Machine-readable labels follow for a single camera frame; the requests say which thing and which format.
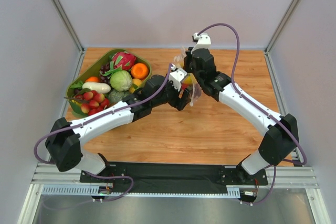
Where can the fake red cherry bunch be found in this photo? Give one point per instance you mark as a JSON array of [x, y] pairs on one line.
[[90, 103]]

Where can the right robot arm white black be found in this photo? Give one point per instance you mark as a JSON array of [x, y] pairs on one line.
[[279, 133]]

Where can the fake white radish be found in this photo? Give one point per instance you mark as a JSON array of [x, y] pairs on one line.
[[97, 86]]

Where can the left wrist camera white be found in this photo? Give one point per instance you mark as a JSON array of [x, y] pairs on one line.
[[176, 77]]

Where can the fake red apple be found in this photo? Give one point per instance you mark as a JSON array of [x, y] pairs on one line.
[[184, 86]]

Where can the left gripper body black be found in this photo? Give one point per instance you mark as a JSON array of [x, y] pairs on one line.
[[179, 98]]

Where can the fake green cabbage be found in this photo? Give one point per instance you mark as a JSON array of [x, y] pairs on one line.
[[121, 80]]

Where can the fake yellow fruit in bin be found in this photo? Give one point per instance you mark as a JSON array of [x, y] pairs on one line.
[[135, 84]]

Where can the fake orange persimmon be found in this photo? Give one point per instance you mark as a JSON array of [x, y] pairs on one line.
[[140, 71]]

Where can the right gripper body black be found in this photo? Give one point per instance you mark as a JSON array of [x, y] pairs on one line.
[[190, 60]]

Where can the clear zip top bag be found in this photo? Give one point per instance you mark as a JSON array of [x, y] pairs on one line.
[[178, 61]]

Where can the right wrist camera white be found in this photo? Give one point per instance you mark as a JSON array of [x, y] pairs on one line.
[[203, 41]]

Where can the fake yellow lemon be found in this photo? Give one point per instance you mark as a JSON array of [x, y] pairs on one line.
[[189, 80]]

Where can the olive green plastic bin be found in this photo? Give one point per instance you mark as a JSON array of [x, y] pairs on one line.
[[76, 86]]

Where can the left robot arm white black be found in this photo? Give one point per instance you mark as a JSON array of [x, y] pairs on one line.
[[65, 144]]

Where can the fake small orange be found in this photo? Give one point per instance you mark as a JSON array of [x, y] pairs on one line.
[[93, 79]]

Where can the black base mat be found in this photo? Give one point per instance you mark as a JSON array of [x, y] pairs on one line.
[[184, 178]]

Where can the fake pink dragon fruit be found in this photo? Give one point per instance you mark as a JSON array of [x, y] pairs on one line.
[[123, 60]]

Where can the fake broccoli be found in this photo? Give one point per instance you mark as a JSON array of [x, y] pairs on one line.
[[115, 96]]

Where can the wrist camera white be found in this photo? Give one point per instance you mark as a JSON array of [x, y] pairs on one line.
[[176, 77], [203, 41]]

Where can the fake dark grapes in bin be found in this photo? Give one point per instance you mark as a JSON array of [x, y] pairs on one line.
[[103, 78]]

